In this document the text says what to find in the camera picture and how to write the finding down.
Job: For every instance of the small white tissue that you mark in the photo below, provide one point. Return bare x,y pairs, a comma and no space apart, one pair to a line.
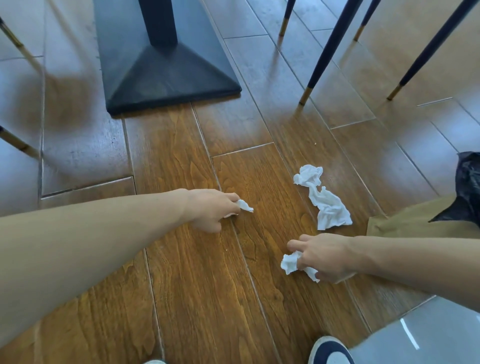
244,206

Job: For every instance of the black plastic bag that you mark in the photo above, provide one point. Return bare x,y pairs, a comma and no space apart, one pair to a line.
467,180

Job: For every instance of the person's right hand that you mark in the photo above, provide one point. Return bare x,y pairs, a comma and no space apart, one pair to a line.
330,257

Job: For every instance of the person's right forearm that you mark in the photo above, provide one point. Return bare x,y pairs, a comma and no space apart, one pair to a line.
420,268

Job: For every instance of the person's left forearm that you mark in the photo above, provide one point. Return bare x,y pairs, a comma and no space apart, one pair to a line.
75,247

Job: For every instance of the person's right thumb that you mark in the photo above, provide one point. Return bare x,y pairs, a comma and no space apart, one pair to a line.
323,276

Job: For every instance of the person's left hand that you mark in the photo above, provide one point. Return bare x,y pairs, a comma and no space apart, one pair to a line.
205,207

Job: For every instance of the dark chair leg gold tip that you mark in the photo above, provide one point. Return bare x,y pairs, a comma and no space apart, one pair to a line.
366,19
431,47
330,48
288,15
15,40
15,141

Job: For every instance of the person's left thumb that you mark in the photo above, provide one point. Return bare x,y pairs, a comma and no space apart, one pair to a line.
215,226

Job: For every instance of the black table base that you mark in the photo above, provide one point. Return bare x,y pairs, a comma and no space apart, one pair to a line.
165,71

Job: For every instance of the person's navy white shoe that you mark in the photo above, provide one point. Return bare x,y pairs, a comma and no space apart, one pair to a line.
330,352
154,362

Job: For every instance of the long white crumpled tissue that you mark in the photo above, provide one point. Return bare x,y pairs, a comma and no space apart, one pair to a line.
330,210

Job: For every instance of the brown paper bag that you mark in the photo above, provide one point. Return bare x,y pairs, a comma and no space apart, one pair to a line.
405,223

